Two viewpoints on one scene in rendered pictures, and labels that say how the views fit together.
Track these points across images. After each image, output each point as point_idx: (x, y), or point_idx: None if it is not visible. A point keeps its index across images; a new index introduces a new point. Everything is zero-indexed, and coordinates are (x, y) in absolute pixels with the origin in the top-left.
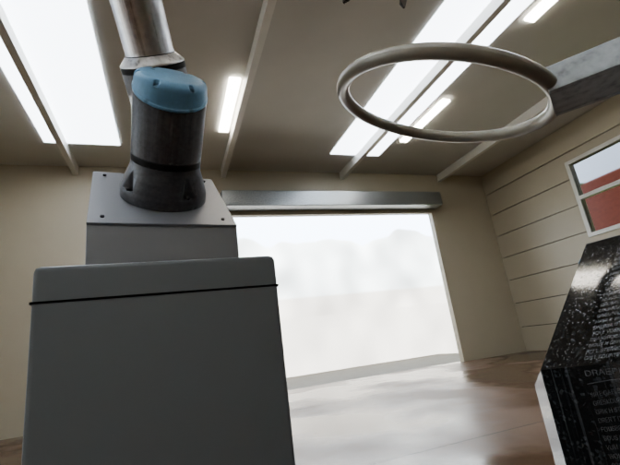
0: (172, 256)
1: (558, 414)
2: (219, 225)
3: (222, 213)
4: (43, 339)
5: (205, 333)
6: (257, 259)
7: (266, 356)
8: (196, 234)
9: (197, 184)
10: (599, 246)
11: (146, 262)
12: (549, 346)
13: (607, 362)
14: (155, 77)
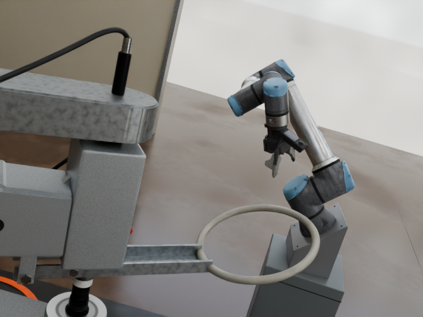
0: (288, 250)
1: None
2: (293, 247)
3: (303, 244)
4: (267, 251)
5: (261, 274)
6: (265, 263)
7: (256, 292)
8: (291, 246)
9: (305, 228)
10: None
11: (270, 245)
12: None
13: None
14: (287, 183)
